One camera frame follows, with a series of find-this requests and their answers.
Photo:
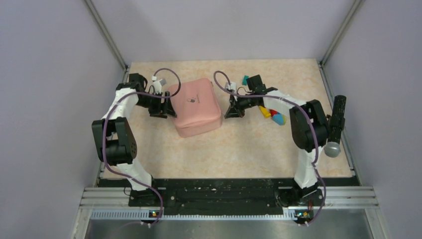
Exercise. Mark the small teal box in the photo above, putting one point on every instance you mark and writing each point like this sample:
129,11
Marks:
244,81

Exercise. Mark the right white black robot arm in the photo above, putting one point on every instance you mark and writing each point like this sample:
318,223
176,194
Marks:
309,125

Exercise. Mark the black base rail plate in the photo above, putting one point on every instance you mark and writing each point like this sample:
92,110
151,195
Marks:
221,197

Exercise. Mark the pink medicine kit case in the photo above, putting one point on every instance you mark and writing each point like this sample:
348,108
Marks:
197,108

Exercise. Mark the black stand with handle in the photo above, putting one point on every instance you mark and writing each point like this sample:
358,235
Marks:
336,121

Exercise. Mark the colourful toy blocks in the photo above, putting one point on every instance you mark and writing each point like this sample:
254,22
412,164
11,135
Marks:
276,117

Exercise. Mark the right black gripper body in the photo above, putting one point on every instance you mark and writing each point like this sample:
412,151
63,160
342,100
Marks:
240,104

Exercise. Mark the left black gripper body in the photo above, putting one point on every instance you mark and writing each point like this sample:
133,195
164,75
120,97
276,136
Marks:
156,107

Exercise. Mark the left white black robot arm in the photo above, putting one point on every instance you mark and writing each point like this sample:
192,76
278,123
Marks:
114,140

